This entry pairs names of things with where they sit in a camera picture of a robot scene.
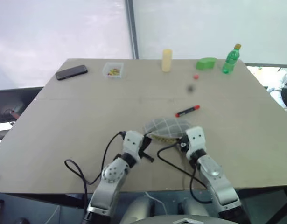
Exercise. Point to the person in white clothes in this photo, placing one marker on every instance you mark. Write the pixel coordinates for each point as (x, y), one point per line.
(277, 86)

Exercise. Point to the dark robot torso with chevron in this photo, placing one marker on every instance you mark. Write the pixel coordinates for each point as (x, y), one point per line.
(183, 220)

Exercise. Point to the small colourful pieces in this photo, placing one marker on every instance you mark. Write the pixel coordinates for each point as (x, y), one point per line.
(113, 71)

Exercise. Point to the small red cube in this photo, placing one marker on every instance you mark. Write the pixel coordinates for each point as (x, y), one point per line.
(196, 76)

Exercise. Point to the green block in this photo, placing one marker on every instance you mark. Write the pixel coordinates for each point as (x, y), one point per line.
(205, 63)

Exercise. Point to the red and black marker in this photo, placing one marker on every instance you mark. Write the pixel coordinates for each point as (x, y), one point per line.
(187, 111)

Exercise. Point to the black side furniture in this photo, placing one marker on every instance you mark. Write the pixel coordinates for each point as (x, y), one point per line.
(15, 100)

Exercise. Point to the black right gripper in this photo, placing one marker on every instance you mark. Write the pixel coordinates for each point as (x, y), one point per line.
(184, 143)

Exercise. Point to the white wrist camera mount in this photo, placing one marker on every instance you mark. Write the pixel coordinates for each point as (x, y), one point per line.
(133, 143)
(196, 140)

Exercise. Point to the grey window frame post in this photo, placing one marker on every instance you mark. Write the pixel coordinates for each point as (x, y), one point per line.
(132, 28)

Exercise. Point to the black smartphone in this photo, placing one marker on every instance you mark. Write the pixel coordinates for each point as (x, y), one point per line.
(71, 72)

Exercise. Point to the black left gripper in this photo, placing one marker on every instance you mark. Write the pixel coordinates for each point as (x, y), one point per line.
(146, 144)

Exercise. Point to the grey checked cloth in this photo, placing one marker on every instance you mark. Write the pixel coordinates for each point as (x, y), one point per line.
(167, 127)

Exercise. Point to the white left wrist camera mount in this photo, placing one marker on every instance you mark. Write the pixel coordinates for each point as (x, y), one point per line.
(133, 143)

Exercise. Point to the beige cylinder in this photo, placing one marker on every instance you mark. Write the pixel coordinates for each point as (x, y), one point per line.
(166, 60)

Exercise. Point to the small dark round object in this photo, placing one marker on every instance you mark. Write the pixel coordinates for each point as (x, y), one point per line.
(191, 88)

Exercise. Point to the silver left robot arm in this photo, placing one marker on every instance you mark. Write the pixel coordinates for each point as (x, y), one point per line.
(110, 182)

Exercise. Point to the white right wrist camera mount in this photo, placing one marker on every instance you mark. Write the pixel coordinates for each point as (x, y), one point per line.
(196, 140)

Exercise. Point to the clear plastic box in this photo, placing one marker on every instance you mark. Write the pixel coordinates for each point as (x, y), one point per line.
(106, 73)

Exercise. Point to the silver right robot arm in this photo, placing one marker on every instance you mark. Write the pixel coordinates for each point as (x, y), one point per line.
(218, 182)

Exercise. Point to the grey rounded shape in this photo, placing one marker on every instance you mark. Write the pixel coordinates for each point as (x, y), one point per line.
(138, 208)

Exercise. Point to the green plastic bottle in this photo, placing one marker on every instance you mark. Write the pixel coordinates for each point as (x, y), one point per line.
(230, 60)

